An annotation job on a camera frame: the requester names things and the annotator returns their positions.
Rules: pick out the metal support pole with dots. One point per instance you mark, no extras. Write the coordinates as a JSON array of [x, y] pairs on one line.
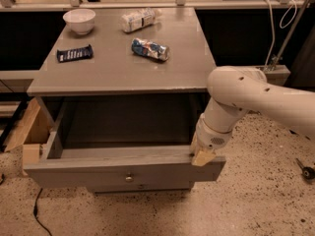
[[299, 8]]

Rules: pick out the grey bottom drawer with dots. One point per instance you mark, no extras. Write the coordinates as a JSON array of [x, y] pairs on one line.
[[154, 186]]

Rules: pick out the dark blue candy bar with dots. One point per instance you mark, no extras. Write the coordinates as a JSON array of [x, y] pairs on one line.
[[75, 54]]

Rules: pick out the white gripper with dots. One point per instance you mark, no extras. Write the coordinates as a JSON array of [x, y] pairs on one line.
[[210, 138]]

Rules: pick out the white plastic bottle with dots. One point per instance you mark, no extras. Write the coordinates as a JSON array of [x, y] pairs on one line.
[[139, 19]]

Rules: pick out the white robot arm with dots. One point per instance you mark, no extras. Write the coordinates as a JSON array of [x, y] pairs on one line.
[[236, 91]]

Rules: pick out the grey drawer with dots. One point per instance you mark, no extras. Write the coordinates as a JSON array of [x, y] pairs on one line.
[[154, 186], [70, 160]]

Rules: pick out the white ceramic bowl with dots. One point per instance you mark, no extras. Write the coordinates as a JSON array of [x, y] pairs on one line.
[[80, 21]]

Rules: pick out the crushed blue snack bag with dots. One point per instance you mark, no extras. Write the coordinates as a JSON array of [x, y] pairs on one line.
[[147, 48]]

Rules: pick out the grey drawer cabinet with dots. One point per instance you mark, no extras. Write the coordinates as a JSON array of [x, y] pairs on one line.
[[128, 100]]

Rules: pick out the grey top drawer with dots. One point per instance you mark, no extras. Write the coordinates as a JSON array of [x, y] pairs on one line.
[[70, 160]]

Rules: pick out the cardboard box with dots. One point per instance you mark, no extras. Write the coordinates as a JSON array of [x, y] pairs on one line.
[[30, 134]]

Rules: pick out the black floor tool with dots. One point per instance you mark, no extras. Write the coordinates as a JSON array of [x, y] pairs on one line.
[[308, 173]]

